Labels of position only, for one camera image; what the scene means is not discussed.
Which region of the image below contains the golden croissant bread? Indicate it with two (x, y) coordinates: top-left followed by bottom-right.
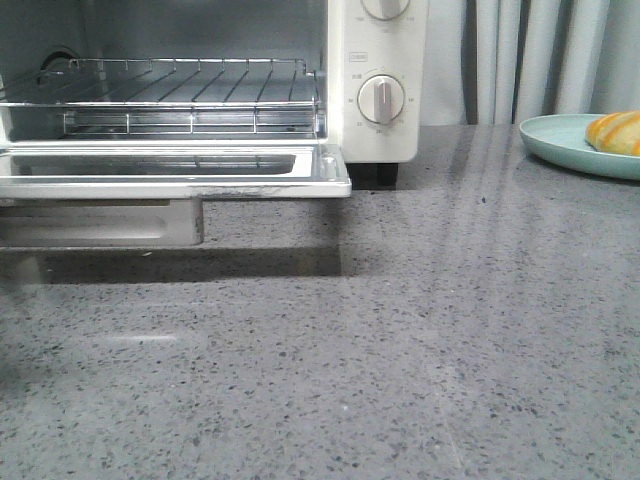
(585, 110), (640, 156)

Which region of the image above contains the lower oven timer knob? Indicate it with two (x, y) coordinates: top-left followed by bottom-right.
(357, 75), (405, 125)

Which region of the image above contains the upper oven temperature knob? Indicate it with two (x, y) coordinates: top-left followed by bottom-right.
(361, 0), (410, 21)

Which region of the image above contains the white toaster oven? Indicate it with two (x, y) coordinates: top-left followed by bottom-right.
(1, 1), (428, 185)

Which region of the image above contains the metal oven rack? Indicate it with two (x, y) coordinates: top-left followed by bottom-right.
(1, 58), (327, 142)

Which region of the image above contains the oven glass door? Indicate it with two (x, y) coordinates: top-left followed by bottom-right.
(1, 143), (351, 200)

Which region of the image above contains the grey curtain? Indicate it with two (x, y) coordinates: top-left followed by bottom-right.
(421, 1), (639, 125)

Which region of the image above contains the light green plate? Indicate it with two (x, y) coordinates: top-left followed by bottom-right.
(519, 114), (639, 181)

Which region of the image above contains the steel oven door handle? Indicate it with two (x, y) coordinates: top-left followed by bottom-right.
(1, 198), (203, 248)

